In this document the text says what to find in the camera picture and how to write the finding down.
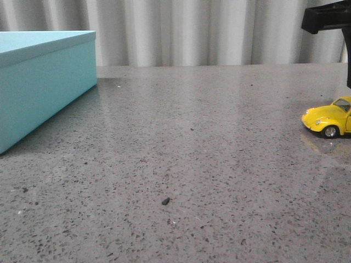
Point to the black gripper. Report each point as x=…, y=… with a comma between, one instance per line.
x=329, y=17

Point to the yellow beetle toy car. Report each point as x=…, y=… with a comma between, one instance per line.
x=330, y=120

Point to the light blue storage box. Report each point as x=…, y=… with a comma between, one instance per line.
x=41, y=73

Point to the grey pleated curtain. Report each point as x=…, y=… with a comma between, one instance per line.
x=184, y=33

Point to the small black debris chip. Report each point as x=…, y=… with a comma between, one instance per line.
x=165, y=201

